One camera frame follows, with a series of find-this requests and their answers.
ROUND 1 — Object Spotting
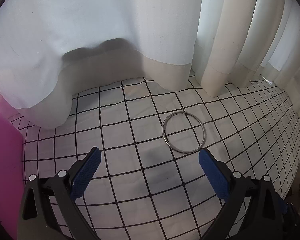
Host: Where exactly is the pink plastic storage bin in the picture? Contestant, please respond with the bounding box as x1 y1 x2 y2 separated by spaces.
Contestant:
0 112 24 239

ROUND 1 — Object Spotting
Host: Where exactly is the white sheer curtain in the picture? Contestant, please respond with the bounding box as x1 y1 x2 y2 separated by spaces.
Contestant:
0 0 300 129

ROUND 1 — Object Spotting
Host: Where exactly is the plain silver ring bangle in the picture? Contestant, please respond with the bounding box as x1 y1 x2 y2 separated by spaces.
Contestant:
161 111 206 154

